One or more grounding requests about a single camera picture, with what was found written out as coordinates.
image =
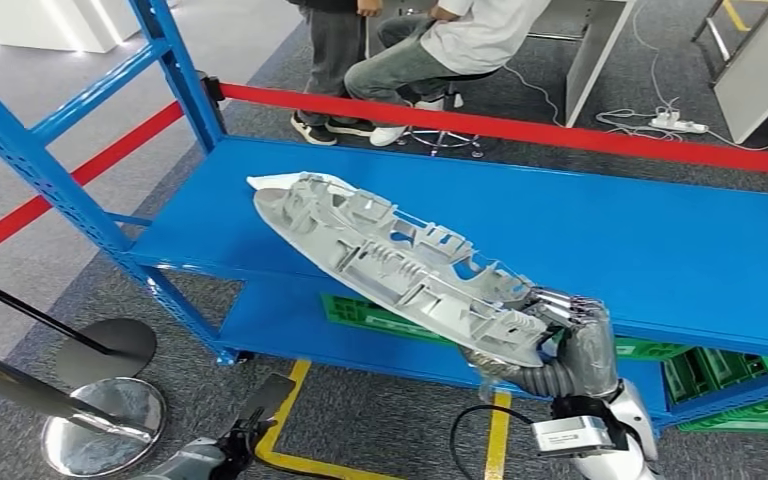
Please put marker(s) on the grey metal frame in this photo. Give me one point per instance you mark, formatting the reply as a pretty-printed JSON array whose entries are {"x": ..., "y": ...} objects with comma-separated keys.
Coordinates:
[{"x": 715, "y": 36}]

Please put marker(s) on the white display counter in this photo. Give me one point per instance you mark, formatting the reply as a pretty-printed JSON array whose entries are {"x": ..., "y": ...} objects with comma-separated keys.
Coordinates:
[{"x": 33, "y": 26}]

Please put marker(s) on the black stanchion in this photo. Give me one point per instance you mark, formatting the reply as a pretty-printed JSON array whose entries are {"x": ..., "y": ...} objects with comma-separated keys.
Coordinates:
[{"x": 112, "y": 351}]

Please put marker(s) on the grey plastic wheel hubcap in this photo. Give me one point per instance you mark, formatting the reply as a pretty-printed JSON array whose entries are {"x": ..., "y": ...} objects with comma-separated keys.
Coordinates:
[{"x": 371, "y": 265}]

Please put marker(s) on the chrome stanchion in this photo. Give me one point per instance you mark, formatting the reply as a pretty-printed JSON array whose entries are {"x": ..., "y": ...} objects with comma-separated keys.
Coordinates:
[{"x": 106, "y": 430}]

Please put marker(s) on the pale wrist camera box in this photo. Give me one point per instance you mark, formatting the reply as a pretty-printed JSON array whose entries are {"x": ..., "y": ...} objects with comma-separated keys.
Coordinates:
[{"x": 573, "y": 436}]

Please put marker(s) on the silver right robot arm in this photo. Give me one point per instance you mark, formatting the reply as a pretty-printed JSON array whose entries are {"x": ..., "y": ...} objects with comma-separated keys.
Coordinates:
[{"x": 639, "y": 417}]

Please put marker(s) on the black stool with chrome base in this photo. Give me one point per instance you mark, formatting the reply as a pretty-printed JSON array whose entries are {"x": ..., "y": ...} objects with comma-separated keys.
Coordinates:
[{"x": 447, "y": 139}]

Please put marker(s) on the person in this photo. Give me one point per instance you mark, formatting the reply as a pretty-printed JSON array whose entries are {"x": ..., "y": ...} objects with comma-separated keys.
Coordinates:
[
  {"x": 470, "y": 40},
  {"x": 331, "y": 53}
]

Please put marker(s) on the white board panel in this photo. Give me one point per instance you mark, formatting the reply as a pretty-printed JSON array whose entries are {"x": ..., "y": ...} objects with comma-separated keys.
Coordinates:
[{"x": 765, "y": 73}]

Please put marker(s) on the black barrier post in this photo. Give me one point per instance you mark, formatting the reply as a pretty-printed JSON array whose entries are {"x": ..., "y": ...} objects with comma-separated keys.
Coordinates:
[{"x": 213, "y": 99}]

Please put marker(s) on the green crate with white label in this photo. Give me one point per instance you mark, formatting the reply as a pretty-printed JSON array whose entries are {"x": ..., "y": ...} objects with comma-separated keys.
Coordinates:
[{"x": 357, "y": 314}]

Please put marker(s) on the yellow floor tape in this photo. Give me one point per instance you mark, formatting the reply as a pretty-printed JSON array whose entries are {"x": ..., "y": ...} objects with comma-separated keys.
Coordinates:
[
  {"x": 498, "y": 437},
  {"x": 294, "y": 381}
]

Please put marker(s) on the white power strip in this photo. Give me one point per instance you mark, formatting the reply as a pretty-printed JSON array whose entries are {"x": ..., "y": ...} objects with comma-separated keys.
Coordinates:
[{"x": 679, "y": 122}]

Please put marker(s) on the blue metal shelf rack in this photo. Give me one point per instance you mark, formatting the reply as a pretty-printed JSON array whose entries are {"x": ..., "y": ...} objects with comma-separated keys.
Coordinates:
[{"x": 622, "y": 232}]

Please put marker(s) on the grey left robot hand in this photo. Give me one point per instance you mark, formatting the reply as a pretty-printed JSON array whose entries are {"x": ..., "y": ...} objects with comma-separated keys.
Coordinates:
[{"x": 271, "y": 394}]

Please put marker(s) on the white curved plastic part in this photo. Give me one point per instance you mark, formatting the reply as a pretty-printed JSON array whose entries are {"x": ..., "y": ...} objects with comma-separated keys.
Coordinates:
[{"x": 268, "y": 180}]

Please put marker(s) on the red barrier belt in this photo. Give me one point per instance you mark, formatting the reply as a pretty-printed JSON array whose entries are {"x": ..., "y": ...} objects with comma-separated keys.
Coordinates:
[
  {"x": 59, "y": 189},
  {"x": 490, "y": 126}
]

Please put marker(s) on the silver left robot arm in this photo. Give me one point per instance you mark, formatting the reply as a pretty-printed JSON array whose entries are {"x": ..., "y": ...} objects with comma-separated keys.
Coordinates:
[{"x": 185, "y": 460}]

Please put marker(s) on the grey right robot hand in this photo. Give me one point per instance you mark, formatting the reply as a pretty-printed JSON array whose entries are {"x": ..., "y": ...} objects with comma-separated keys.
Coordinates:
[{"x": 589, "y": 351}]

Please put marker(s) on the green plastic crate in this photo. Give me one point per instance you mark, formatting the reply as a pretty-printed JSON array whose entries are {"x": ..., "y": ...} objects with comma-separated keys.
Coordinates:
[
  {"x": 715, "y": 378},
  {"x": 755, "y": 420},
  {"x": 652, "y": 350}
]

